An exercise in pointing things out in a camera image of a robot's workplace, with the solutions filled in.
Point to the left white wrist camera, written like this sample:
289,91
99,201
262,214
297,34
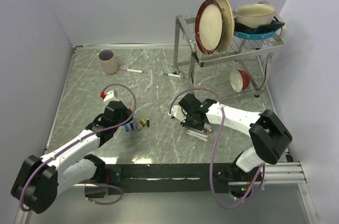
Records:
109,96

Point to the black base frame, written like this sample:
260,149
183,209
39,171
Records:
147,178

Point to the grey marker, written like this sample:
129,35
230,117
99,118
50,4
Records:
197,134

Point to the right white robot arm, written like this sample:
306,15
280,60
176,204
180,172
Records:
270,137

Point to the pink cap marker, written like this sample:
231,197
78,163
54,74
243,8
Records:
133,71

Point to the yellow cap marker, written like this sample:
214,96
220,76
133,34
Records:
198,137

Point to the beige ceramic bowl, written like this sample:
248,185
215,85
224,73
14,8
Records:
254,15

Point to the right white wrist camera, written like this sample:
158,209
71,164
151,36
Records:
178,113

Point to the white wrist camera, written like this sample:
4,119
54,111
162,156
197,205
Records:
109,96
178,113

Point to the beige cylindrical cup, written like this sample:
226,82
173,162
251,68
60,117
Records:
108,61

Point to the green cap marker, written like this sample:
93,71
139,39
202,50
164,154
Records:
172,75

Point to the dark blue cloth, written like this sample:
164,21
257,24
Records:
273,26

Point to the red white bowl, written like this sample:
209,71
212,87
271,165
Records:
239,80

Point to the red rimmed white plate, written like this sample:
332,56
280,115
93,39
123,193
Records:
208,26

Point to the beige plate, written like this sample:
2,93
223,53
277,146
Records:
227,27

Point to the blue baking dish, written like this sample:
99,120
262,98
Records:
255,36

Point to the steel dish rack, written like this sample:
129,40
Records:
240,50

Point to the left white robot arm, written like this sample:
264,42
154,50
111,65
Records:
41,179

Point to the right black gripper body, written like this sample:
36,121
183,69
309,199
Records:
191,122

